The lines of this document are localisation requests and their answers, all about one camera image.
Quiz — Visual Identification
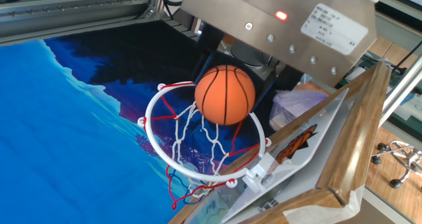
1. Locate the silver Schunk gripper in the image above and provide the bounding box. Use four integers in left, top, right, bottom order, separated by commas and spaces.
180, 0, 378, 113

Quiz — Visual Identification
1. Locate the small orange basketball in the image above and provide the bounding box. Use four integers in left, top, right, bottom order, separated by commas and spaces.
194, 65, 256, 126

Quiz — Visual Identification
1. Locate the purple plastic bag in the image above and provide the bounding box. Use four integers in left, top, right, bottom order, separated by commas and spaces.
268, 89, 329, 131

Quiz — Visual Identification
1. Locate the clear plastic backboard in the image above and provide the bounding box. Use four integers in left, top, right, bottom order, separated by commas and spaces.
220, 88, 350, 223

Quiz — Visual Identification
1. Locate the white hoop with net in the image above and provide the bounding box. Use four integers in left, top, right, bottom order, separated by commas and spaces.
136, 80, 275, 210

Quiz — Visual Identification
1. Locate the beige masking tape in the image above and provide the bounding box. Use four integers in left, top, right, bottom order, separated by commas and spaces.
282, 184, 365, 224

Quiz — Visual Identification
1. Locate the office chair base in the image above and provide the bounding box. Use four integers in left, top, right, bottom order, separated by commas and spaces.
370, 140, 422, 190

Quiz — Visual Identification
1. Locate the blue landscape print mat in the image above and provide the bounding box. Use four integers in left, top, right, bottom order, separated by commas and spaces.
0, 19, 282, 224

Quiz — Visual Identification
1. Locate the aluminium frame post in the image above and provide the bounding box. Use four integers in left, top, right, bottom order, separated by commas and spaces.
378, 55, 422, 128
144, 0, 167, 19

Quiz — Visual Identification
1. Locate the wooden picture frame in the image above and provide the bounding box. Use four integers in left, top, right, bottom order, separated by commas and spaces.
167, 61, 394, 224

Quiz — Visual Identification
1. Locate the aluminium table edge rail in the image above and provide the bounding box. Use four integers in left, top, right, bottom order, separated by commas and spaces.
0, 0, 166, 48

